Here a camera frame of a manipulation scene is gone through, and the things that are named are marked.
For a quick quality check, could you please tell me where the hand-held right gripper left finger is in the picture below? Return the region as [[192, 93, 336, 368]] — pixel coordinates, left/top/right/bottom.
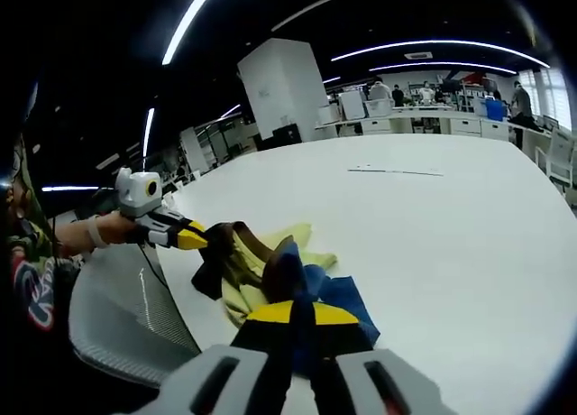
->
[[134, 299, 298, 415]]

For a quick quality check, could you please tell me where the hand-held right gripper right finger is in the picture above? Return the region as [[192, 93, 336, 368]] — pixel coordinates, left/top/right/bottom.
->
[[305, 301, 457, 415]]

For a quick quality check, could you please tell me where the yellow brown blue garment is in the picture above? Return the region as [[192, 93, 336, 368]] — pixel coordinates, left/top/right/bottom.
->
[[190, 220, 382, 374]]

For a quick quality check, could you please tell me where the person's left hand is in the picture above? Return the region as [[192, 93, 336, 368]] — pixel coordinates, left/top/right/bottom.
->
[[99, 210, 146, 247]]

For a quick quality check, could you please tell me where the white wristband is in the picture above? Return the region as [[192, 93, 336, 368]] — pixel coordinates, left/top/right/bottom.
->
[[87, 215, 111, 250]]

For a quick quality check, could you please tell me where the short ceiling light strip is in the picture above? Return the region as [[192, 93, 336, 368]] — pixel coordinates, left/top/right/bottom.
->
[[142, 107, 156, 160]]

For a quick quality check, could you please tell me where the grey mesh office chair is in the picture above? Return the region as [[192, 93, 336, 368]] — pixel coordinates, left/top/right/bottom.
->
[[67, 241, 203, 389]]

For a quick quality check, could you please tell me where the person in camouflage sleeve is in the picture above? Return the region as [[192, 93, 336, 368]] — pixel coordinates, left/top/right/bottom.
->
[[0, 130, 87, 339]]

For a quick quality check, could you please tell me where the black box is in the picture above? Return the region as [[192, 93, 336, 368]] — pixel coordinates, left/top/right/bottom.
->
[[271, 123, 303, 146]]

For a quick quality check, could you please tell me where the white square column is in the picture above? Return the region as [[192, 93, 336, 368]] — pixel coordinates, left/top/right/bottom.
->
[[236, 37, 331, 143]]

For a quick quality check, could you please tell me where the long ceiling light strip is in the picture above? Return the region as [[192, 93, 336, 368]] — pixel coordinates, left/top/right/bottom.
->
[[368, 60, 520, 77], [330, 38, 552, 69], [160, 0, 225, 67]]

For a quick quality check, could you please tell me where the white storage box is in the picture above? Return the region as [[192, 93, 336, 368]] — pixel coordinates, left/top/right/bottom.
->
[[339, 91, 367, 121], [364, 98, 394, 119]]

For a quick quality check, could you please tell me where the white drawer cabinet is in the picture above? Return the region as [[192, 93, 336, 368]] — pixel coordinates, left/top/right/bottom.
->
[[360, 117, 391, 136], [450, 116, 484, 137]]

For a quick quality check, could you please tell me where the white office chair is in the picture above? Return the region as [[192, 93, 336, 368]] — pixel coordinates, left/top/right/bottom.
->
[[535, 127, 577, 191]]

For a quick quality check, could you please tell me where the blue storage bin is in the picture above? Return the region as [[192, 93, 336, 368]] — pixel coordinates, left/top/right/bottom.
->
[[483, 96, 509, 124]]

